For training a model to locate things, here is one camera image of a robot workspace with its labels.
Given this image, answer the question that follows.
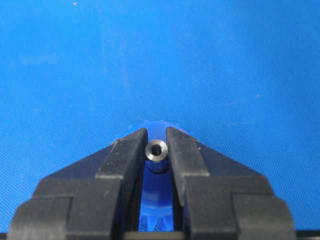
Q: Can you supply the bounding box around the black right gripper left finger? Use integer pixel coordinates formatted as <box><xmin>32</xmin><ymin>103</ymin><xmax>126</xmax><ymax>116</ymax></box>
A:
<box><xmin>8</xmin><ymin>128</ymin><xmax>148</xmax><ymax>240</ymax></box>

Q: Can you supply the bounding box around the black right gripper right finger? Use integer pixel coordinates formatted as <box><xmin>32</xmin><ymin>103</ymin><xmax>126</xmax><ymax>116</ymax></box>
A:
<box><xmin>166</xmin><ymin>127</ymin><xmax>297</xmax><ymax>240</ymax></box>

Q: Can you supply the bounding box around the silver metal shaft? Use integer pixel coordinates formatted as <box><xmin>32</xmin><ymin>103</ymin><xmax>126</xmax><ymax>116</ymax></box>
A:
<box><xmin>145</xmin><ymin>139</ymin><xmax>169</xmax><ymax>174</ymax></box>

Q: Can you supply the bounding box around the small blue plastic gear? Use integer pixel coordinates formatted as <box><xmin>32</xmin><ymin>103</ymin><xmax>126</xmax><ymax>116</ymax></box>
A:
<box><xmin>124</xmin><ymin>121</ymin><xmax>184</xmax><ymax>232</ymax></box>

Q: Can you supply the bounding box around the blue work mat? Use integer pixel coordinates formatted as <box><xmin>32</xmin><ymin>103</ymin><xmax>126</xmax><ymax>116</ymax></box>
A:
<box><xmin>0</xmin><ymin>0</ymin><xmax>320</xmax><ymax>232</ymax></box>

